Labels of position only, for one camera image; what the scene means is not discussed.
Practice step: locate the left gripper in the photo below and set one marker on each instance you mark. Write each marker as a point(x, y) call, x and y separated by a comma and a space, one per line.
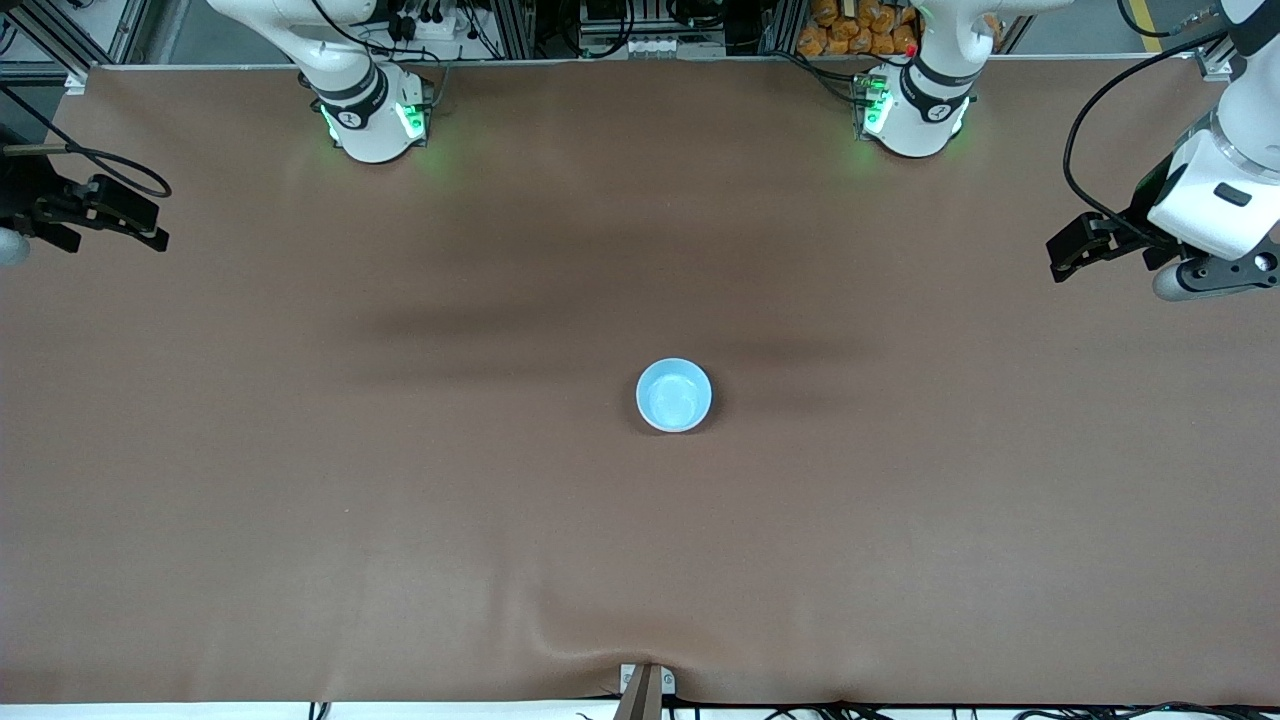
point(1141, 212)

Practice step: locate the light blue bowl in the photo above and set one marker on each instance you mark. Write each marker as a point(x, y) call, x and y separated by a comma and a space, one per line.
point(674, 395)

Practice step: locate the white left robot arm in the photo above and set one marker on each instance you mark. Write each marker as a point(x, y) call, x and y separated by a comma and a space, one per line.
point(920, 125)

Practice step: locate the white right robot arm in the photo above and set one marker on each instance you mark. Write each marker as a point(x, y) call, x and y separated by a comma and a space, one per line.
point(370, 130)

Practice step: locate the orange packets pile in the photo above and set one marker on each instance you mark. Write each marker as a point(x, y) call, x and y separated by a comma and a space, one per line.
point(850, 30)

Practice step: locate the white power strip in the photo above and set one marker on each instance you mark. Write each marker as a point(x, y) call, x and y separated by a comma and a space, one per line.
point(440, 28)

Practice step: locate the brown table mat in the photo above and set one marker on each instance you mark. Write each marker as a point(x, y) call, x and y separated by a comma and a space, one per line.
point(640, 250)

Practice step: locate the white terminal strip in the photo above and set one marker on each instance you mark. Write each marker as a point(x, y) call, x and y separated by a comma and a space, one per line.
point(660, 46)

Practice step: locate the black electronics box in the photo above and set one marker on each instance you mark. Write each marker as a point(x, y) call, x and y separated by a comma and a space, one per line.
point(610, 15)

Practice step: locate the aluminium frame profile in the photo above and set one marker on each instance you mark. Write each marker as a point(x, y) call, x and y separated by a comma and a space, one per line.
point(517, 28)
point(60, 70)
point(1212, 62)

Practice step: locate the grey metal bracket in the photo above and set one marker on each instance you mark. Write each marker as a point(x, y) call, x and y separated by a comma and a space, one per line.
point(668, 682)

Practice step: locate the brown post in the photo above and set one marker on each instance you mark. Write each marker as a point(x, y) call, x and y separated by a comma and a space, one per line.
point(640, 700)

